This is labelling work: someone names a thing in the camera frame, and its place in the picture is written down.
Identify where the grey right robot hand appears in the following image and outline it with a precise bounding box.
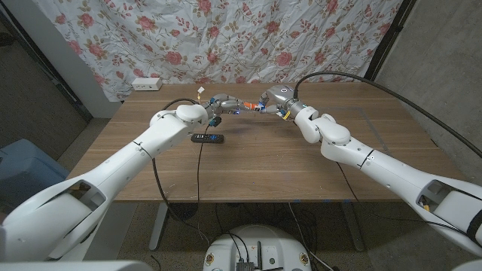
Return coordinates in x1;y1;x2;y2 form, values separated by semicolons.
258;84;308;120

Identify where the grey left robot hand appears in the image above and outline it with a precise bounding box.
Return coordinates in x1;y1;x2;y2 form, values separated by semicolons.
205;93;249;118

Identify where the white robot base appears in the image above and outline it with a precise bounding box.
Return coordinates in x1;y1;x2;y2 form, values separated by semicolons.
203;224;313;271

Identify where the black TV remote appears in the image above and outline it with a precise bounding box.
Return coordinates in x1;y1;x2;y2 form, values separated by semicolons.
191;132;225;145

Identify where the floral backdrop sheet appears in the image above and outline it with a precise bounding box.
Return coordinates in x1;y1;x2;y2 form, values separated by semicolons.
32;0;404;102

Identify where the white power strip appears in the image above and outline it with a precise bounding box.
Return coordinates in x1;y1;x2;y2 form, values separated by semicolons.
131;77;163;92

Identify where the black round floor disc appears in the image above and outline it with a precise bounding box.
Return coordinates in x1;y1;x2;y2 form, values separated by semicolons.
167;202;200;222

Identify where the black backdrop stand pole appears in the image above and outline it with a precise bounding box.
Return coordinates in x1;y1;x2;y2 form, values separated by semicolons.
363;0;417;83

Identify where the white metal table leg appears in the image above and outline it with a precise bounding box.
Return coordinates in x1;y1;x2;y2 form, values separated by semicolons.
340;202;365;252
148;202;170;251

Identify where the blue plastic bin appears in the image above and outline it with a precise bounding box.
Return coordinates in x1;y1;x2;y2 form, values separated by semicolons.
0;138;71;206

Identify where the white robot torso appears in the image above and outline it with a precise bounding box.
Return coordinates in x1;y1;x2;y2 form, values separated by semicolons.
0;258;482;271

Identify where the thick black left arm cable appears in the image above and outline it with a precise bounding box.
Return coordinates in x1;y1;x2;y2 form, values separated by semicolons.
151;97;212;248

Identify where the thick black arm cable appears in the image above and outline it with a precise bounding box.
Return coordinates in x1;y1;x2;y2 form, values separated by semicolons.
151;97;212;248
293;71;482;159

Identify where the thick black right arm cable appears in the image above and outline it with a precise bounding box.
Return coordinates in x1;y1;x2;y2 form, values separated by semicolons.
293;71;482;159

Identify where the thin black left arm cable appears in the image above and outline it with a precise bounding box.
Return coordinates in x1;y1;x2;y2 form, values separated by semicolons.
195;126;210;227

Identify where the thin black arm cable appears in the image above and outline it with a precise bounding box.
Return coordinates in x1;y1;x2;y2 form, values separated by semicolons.
336;162;471;233
195;126;210;227

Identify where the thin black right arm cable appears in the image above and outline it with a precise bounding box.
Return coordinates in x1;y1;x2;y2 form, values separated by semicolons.
336;162;471;233

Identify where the grey floor cable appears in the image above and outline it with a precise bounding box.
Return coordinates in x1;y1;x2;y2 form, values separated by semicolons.
288;202;335;271

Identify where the black frame bar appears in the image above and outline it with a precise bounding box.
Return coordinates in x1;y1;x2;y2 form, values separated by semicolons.
0;7;93;122

